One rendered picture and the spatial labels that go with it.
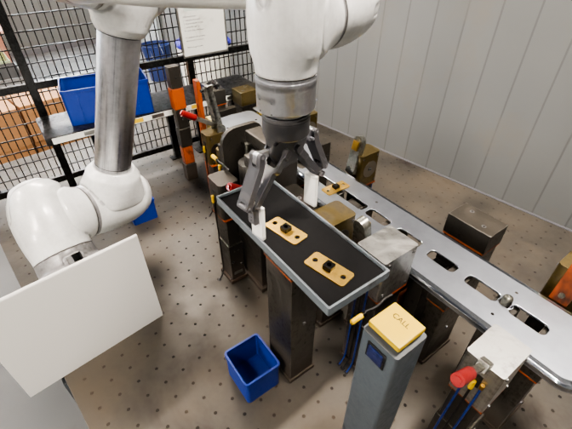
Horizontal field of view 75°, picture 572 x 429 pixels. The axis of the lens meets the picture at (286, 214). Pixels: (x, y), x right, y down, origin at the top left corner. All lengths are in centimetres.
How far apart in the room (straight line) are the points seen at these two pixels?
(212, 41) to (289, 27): 141
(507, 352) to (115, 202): 102
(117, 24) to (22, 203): 51
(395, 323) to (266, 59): 42
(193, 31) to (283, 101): 135
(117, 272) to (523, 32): 245
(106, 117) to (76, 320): 52
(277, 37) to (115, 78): 63
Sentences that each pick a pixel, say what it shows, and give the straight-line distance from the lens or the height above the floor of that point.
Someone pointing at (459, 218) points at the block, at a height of 103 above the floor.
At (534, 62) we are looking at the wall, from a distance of 273.
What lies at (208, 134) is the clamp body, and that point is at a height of 105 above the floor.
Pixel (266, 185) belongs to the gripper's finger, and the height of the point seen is 130.
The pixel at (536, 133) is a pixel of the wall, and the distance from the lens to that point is 281.
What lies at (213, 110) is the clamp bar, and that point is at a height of 113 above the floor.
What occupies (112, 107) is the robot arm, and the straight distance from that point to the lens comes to 110.
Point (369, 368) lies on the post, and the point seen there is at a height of 107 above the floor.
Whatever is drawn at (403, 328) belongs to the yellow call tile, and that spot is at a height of 116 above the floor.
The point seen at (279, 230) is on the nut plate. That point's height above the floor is 116.
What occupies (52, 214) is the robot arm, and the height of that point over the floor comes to 103.
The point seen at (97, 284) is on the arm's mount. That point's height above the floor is 93.
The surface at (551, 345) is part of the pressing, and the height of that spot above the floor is 100.
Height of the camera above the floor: 163
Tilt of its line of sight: 38 degrees down
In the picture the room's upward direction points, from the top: straight up
